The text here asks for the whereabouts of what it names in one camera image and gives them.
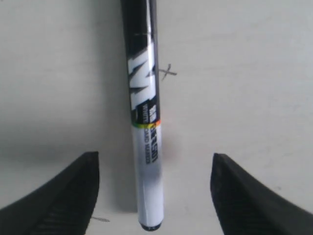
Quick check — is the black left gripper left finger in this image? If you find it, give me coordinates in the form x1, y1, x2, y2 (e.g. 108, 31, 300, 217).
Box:
0, 151, 99, 235

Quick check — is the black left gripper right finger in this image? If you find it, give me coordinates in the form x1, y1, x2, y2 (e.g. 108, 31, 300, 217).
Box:
210, 153, 313, 235

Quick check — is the black and white whiteboard marker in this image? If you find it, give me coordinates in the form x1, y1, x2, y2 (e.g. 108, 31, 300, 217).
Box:
120, 0, 164, 232

